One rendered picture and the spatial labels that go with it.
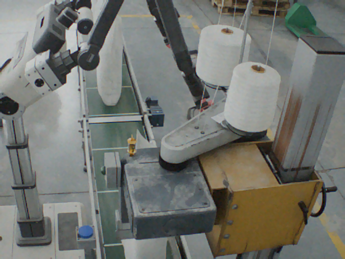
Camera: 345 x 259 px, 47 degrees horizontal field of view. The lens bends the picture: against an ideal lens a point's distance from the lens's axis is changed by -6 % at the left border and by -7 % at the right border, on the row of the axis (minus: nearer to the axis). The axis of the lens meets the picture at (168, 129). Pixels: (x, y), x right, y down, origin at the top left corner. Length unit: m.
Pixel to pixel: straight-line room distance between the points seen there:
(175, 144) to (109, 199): 1.34
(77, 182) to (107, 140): 0.44
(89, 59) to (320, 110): 0.78
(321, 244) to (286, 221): 1.65
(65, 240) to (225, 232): 1.31
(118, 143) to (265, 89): 1.98
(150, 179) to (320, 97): 0.55
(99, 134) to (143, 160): 1.76
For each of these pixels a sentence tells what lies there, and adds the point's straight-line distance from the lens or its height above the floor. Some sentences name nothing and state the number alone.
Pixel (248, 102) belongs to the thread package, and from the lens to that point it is 1.11.
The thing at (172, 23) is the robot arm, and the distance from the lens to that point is 1.50.
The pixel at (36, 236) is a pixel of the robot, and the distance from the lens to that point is 2.48.
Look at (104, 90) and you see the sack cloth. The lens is 3.32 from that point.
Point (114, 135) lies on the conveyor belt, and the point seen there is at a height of 0.38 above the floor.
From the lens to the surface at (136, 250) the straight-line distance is 1.89.
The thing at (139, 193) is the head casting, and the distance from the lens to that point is 1.20.
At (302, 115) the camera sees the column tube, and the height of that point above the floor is 1.55.
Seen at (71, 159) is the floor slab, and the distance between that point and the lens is 3.44.
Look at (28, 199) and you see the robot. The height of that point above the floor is 0.59.
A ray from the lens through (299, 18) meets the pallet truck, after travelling 6.81.
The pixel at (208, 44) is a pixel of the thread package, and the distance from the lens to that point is 1.31.
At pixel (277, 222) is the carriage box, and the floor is 1.16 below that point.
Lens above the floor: 2.17
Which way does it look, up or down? 35 degrees down
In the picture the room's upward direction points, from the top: 6 degrees clockwise
